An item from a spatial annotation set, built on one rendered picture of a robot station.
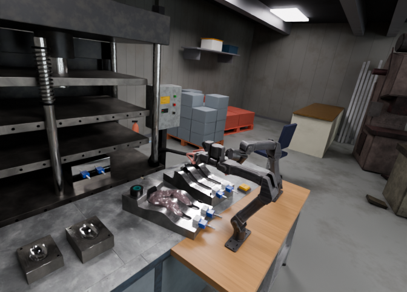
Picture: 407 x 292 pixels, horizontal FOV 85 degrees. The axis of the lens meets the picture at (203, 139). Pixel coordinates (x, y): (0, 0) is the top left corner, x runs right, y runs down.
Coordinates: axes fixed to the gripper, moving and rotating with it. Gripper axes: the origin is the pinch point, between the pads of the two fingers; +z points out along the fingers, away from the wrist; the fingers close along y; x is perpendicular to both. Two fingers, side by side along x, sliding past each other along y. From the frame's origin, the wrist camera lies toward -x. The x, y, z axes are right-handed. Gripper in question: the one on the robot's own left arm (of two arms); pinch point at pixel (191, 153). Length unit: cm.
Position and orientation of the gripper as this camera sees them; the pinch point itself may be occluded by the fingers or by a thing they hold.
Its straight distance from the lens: 132.5
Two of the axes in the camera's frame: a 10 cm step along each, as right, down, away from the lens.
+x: -0.7, 9.5, 3.1
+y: -5.9, 2.1, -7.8
